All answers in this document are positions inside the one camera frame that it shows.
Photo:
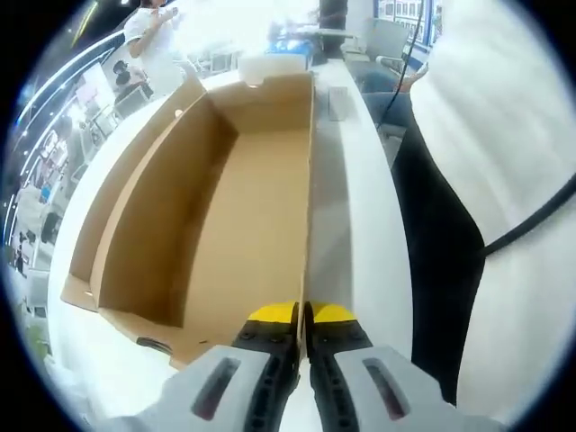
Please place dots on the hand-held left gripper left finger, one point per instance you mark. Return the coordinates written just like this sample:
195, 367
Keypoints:
202, 387

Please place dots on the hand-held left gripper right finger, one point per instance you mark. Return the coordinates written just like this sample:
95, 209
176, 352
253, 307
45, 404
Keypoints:
396, 387

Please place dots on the brown cardboard shoe box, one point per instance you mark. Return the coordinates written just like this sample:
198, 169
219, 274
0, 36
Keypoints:
252, 202

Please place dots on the green potted plant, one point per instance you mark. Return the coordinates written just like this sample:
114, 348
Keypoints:
37, 339

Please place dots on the white office chair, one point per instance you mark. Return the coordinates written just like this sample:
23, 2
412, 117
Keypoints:
387, 38

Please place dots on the dark upright post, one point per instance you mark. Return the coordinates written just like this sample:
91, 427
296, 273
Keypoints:
333, 22

